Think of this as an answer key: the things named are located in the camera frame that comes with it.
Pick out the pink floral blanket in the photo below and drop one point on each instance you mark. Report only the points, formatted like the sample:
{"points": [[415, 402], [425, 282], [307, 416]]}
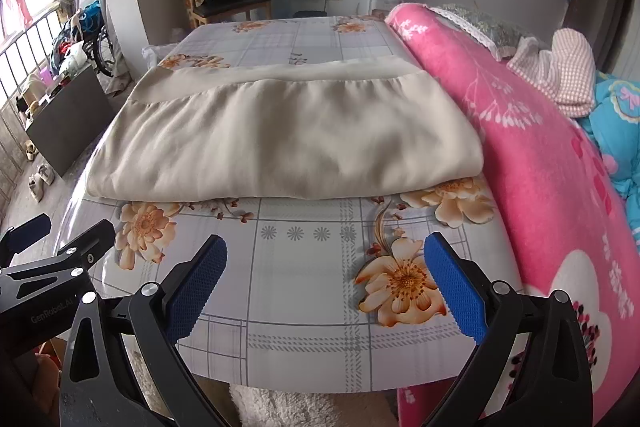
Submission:
{"points": [[525, 157]]}

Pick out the pair of light shoes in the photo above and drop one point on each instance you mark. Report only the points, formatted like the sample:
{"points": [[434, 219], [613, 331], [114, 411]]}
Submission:
{"points": [[40, 182]]}

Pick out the metal balcony railing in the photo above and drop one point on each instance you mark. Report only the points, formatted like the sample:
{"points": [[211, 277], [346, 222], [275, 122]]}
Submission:
{"points": [[20, 72]]}

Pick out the wheelchair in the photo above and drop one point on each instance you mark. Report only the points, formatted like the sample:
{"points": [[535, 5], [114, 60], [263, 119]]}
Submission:
{"points": [[102, 47]]}

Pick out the lace trimmed pillow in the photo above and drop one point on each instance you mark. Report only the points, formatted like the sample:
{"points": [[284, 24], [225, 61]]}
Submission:
{"points": [[480, 24]]}

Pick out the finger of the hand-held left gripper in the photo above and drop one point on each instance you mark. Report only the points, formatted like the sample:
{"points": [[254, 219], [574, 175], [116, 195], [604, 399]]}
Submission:
{"points": [[90, 242], [27, 232]]}

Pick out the white fluffy rug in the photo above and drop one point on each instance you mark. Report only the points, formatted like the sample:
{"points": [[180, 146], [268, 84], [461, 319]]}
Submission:
{"points": [[300, 409]]}

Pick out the dark grey cabinet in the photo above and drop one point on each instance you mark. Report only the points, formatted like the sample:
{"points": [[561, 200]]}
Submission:
{"points": [[70, 122]]}

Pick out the blue patterned quilt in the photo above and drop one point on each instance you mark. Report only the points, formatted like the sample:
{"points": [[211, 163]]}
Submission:
{"points": [[615, 122]]}

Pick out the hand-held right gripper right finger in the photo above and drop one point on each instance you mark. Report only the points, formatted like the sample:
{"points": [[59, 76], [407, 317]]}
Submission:
{"points": [[455, 287]]}

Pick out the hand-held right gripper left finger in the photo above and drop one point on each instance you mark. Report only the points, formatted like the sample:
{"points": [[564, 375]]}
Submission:
{"points": [[197, 292]]}

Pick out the floral plaid bed sheet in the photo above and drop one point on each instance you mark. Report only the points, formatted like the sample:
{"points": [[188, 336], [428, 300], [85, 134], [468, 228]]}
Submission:
{"points": [[300, 282]]}

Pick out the pink checkered pillow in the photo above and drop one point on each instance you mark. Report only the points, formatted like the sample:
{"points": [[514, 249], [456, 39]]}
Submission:
{"points": [[560, 67]]}

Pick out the beige zip jacket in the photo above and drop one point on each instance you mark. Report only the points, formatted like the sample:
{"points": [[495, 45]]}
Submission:
{"points": [[300, 132]]}

